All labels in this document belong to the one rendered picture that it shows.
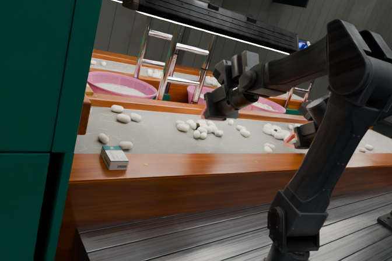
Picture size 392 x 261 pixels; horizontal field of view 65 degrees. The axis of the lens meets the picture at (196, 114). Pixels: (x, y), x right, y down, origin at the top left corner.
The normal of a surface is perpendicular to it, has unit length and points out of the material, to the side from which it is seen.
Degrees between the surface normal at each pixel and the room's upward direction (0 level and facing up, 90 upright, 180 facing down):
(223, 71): 90
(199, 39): 90
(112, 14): 90
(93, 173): 0
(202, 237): 0
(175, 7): 58
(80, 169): 0
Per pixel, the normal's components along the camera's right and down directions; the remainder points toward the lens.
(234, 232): 0.28, -0.92
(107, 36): 0.55, 0.40
